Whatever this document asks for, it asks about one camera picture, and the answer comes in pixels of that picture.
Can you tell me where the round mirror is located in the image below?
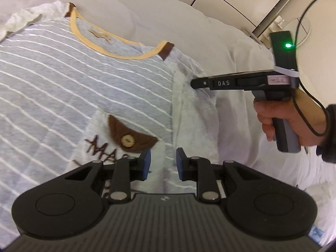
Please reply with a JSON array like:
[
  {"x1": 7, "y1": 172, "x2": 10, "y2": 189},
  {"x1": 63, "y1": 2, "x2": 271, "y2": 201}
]
[{"x1": 290, "y1": 17, "x2": 312, "y2": 48}]

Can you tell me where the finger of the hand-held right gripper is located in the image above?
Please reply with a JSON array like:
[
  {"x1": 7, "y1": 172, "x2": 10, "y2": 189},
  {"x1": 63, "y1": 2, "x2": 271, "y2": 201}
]
[{"x1": 190, "y1": 76, "x2": 238, "y2": 90}]

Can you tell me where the white bedside shelf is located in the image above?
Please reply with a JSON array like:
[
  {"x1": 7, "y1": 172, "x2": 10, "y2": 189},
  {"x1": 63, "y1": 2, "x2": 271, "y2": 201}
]
[{"x1": 243, "y1": 16, "x2": 288, "y2": 49}]

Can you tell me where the person's right hand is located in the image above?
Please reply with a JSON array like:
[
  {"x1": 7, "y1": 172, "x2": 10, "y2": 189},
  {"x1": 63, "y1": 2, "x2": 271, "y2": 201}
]
[{"x1": 254, "y1": 92, "x2": 329, "y2": 147}]

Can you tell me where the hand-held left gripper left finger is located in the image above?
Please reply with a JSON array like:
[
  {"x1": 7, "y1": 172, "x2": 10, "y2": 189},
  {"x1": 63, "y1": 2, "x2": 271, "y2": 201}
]
[{"x1": 64, "y1": 148, "x2": 152, "y2": 204}]

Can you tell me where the black cable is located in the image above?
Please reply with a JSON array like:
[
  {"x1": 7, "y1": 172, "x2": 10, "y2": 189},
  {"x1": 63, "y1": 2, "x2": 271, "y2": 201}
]
[{"x1": 293, "y1": 0, "x2": 336, "y2": 154}]

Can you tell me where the person's right forearm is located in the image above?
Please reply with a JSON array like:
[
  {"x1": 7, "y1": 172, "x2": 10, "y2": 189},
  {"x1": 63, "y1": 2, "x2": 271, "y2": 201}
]
[{"x1": 316, "y1": 104, "x2": 336, "y2": 164}]

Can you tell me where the white duvet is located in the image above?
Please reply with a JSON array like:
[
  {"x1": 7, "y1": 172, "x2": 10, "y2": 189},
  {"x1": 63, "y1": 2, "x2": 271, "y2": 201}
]
[{"x1": 184, "y1": 5, "x2": 336, "y2": 244}]

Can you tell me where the light blue cloth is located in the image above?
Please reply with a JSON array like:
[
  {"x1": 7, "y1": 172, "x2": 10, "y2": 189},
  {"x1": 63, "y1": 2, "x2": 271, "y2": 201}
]
[{"x1": 309, "y1": 230, "x2": 327, "y2": 245}]

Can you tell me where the striped shirt with yellow collar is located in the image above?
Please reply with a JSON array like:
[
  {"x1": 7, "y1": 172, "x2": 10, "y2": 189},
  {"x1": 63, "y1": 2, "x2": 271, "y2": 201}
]
[{"x1": 0, "y1": 1, "x2": 219, "y2": 231}]

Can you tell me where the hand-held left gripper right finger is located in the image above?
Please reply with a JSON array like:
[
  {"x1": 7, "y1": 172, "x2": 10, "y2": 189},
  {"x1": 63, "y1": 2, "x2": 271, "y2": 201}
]
[{"x1": 175, "y1": 147, "x2": 264, "y2": 203}]

